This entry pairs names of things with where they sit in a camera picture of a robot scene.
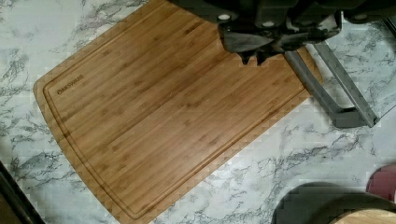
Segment dark red object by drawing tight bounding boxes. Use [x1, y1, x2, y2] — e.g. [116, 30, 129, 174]
[366, 164, 396, 203]

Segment bamboo cutting board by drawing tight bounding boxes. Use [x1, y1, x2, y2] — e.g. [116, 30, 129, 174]
[34, 0, 308, 224]

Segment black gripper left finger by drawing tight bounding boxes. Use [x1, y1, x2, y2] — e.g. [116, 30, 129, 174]
[218, 25, 275, 65]

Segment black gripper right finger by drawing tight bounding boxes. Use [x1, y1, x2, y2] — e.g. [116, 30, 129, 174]
[256, 18, 342, 65]

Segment dark round pan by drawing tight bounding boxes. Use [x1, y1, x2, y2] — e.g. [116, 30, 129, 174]
[271, 182, 395, 224]

